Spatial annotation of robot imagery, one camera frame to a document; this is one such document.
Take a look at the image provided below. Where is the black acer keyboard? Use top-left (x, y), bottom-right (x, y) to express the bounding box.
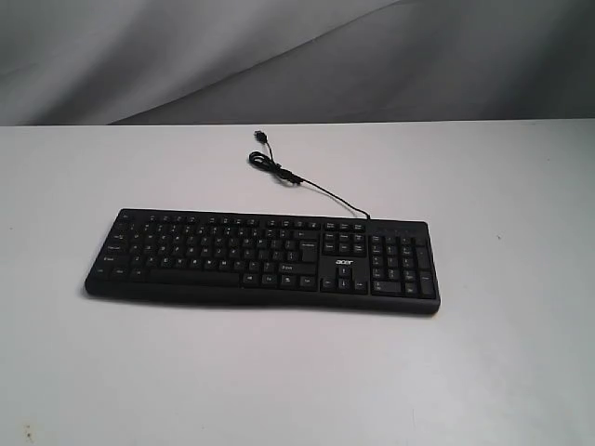
top-left (85, 209), bottom-right (441, 314)

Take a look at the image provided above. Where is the grey fabric backdrop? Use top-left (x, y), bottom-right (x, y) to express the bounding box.
top-left (1, 1), bottom-right (594, 125)

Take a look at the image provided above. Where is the black USB cable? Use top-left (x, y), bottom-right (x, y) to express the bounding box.
top-left (248, 129), bottom-right (372, 222)

